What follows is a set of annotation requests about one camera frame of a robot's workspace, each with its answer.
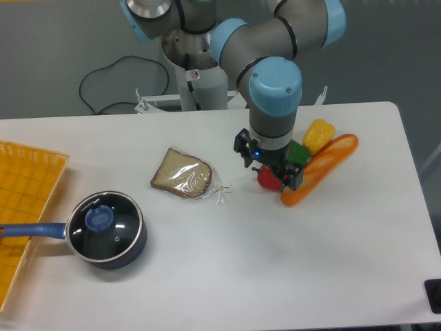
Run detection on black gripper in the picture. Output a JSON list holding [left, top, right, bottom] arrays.
[[234, 128, 304, 192]]

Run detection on glass pot lid blue knob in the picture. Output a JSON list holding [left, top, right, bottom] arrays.
[[65, 190, 143, 261]]

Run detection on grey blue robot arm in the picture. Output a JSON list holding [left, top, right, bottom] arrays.
[[120, 1, 347, 190]]

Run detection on red toy bell pepper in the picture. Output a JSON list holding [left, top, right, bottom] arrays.
[[252, 165, 282, 192]]

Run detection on green toy bell pepper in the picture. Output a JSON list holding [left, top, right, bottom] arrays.
[[287, 140, 309, 168]]

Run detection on yellow toy bell pepper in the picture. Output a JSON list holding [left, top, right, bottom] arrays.
[[302, 119, 336, 157]]

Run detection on orange toy baguette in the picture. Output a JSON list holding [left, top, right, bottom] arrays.
[[280, 134, 359, 207]]

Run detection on bagged brown bread slice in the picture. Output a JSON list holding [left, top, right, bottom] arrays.
[[150, 148, 231, 204]]

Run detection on dark blue saucepan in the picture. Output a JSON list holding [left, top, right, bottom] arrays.
[[0, 190, 148, 270]]

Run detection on black box at table edge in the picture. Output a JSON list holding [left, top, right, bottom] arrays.
[[424, 279, 441, 314]]

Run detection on yellow woven basket tray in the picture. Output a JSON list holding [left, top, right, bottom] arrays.
[[1, 140, 70, 311]]

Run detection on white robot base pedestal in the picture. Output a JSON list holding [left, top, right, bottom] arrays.
[[161, 27, 229, 112]]

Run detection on black cable on floor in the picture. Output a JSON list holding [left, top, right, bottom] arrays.
[[79, 55, 170, 115]]

